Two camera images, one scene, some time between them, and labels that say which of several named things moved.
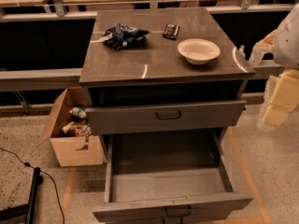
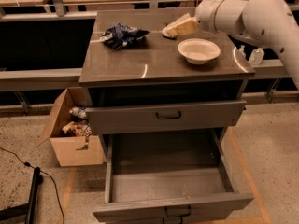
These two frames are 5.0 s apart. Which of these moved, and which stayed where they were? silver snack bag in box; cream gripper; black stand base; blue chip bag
Moved: cream gripper
Stayed: blue chip bag; black stand base; silver snack bag in box
